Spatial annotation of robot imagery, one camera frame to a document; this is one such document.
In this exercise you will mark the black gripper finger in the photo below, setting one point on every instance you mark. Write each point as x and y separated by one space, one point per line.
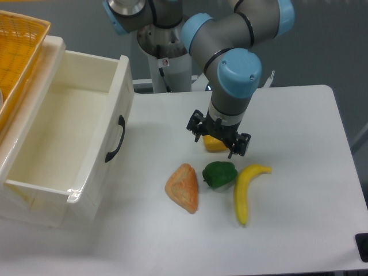
196 125
238 145

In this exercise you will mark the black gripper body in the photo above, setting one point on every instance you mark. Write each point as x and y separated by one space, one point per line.
216 128

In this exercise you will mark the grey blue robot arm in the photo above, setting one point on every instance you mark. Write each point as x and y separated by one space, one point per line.
221 48

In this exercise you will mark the yellow orange fruit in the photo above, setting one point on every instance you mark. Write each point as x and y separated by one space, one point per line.
213 145

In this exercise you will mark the yellow banana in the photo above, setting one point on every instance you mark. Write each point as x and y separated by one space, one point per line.
240 192

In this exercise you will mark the green bell pepper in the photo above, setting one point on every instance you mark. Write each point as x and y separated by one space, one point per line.
217 174

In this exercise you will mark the orange triangular bread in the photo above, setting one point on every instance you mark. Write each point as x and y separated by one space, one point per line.
182 188

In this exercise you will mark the white plastic drawer box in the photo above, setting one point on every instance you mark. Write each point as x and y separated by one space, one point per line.
53 152

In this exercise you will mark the black device at edge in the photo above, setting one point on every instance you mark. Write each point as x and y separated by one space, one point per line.
362 244

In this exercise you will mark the yellow woven basket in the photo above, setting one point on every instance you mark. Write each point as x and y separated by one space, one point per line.
21 41

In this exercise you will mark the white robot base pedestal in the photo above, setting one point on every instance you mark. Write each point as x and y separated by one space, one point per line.
170 75

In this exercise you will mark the black drawer handle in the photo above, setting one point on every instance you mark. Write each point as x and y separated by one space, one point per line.
118 139

